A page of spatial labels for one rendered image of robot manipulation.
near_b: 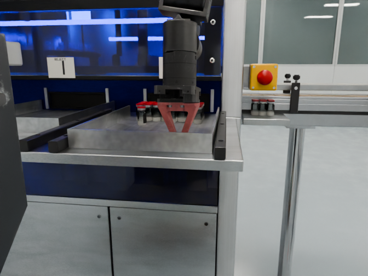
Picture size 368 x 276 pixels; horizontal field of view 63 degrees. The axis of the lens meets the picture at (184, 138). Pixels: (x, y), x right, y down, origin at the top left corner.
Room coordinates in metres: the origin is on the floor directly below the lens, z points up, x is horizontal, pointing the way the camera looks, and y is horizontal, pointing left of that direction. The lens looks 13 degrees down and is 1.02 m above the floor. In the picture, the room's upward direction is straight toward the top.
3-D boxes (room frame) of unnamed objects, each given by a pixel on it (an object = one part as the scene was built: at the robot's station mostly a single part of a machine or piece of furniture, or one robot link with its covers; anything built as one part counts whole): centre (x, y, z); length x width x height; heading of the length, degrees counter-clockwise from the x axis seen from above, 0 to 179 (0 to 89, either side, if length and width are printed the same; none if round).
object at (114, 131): (0.68, 0.06, 0.90); 0.34 x 0.26 x 0.04; 171
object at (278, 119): (0.91, -0.24, 0.87); 0.14 x 0.13 x 0.02; 172
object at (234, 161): (0.74, 0.22, 0.87); 0.70 x 0.48 x 0.02; 82
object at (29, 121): (0.83, 0.38, 0.90); 0.34 x 0.26 x 0.04; 172
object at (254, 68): (0.87, -0.22, 0.99); 0.08 x 0.07 x 0.07; 172
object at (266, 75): (0.82, -0.22, 0.99); 0.04 x 0.04 x 0.04; 82
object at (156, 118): (0.79, 0.04, 0.90); 0.18 x 0.02 x 0.05; 81
